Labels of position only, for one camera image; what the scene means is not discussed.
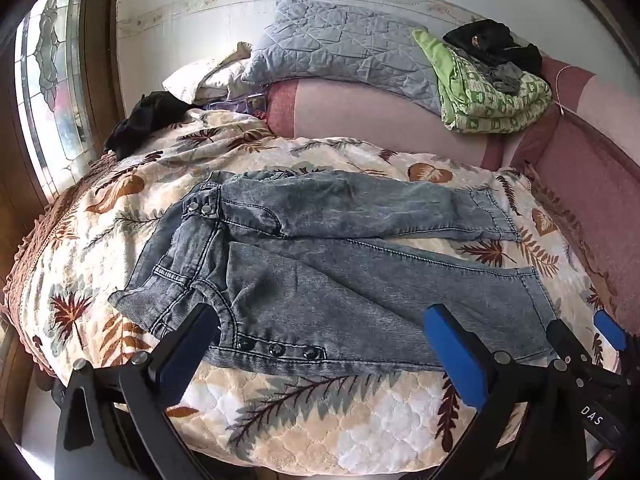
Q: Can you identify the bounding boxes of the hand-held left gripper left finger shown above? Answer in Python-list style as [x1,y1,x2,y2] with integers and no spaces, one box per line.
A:
[54,302,222,480]

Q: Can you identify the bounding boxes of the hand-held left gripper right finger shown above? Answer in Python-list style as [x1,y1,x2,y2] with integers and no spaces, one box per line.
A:
[423,304,592,480]

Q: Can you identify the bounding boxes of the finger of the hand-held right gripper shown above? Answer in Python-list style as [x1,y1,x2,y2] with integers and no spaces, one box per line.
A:
[546,318,592,377]
[593,309,640,362]

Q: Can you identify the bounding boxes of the grey-blue denim pants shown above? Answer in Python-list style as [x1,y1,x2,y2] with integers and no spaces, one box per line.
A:
[107,169,564,377]

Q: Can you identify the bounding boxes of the leaf print quilted blanket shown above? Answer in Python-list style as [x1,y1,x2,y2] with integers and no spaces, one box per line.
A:
[4,109,624,477]

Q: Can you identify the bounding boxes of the brown fringed cloth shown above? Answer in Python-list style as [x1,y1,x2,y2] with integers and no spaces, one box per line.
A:
[0,151,119,377]

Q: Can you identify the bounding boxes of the black cloth bundle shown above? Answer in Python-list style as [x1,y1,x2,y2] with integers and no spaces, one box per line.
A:
[103,90,194,159]

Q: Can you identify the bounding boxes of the purple packet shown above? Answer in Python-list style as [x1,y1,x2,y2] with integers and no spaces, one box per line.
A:
[204,92,269,119]

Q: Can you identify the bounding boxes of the green patterned blanket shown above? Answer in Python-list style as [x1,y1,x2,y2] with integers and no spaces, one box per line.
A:
[412,27,554,135]

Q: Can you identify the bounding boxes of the pink sofa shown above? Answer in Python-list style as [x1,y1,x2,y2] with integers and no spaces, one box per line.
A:
[264,54,640,337]

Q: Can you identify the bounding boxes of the cream pillow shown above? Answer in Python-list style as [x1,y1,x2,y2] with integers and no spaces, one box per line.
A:
[162,41,254,107]

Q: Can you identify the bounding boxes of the grey garment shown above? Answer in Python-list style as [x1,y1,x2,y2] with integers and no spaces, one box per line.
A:
[465,49,527,94]

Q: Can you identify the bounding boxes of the stained glass window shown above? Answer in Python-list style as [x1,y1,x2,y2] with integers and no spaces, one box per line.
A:
[13,0,102,202]

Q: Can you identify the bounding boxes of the black garment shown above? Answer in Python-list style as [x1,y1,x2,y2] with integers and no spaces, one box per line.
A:
[442,18,544,79]

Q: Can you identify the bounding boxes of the grey quilted blanket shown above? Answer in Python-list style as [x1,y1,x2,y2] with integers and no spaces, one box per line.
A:
[239,0,447,117]

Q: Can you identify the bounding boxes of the white cord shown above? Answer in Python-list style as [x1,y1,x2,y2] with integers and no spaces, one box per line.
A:
[552,63,574,114]

